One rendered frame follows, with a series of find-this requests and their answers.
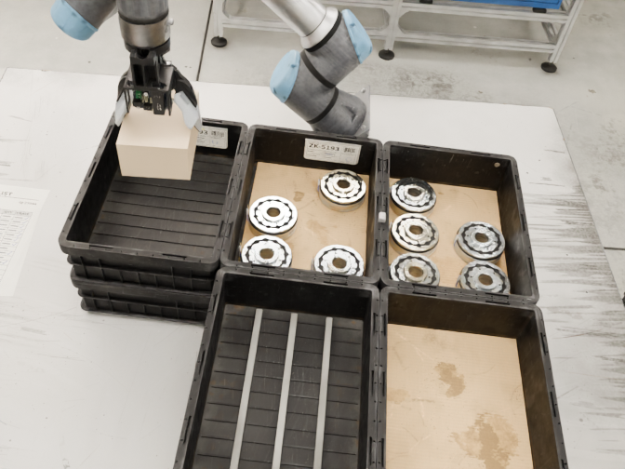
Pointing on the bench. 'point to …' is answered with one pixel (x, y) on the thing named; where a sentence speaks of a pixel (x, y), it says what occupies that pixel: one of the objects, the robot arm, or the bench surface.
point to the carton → (156, 144)
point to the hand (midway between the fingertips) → (160, 126)
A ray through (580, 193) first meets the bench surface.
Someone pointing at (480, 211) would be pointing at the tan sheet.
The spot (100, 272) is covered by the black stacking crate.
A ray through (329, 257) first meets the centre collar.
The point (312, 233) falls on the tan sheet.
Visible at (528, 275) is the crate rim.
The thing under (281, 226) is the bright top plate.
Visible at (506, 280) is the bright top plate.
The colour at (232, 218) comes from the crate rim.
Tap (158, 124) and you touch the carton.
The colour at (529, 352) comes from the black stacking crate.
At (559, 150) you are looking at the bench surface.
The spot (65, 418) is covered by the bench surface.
